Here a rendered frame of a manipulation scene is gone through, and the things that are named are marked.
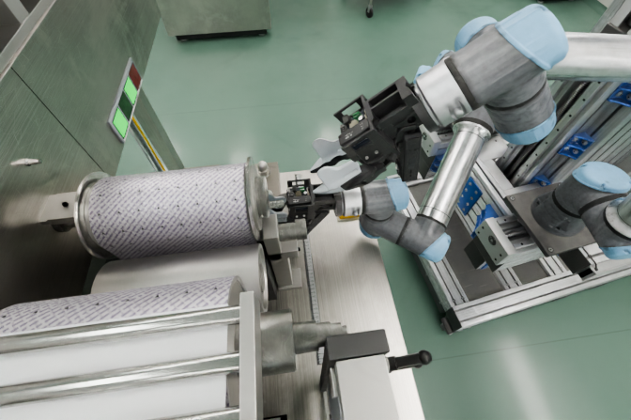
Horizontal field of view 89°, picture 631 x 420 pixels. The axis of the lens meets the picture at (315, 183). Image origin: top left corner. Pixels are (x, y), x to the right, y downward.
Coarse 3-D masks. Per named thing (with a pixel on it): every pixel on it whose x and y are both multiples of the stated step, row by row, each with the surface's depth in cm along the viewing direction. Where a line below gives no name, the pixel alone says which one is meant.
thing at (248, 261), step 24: (120, 264) 52; (144, 264) 52; (168, 264) 52; (192, 264) 51; (216, 264) 51; (240, 264) 51; (264, 264) 61; (96, 288) 49; (120, 288) 49; (264, 288) 57
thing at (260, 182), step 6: (258, 180) 55; (264, 180) 55; (258, 186) 54; (264, 186) 54; (258, 192) 53; (264, 192) 53; (258, 198) 53; (264, 198) 53; (258, 204) 53; (264, 204) 53; (258, 210) 54; (264, 210) 54; (264, 216) 55
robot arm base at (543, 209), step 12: (552, 192) 99; (540, 204) 102; (552, 204) 97; (540, 216) 101; (552, 216) 98; (564, 216) 95; (576, 216) 93; (552, 228) 99; (564, 228) 97; (576, 228) 97
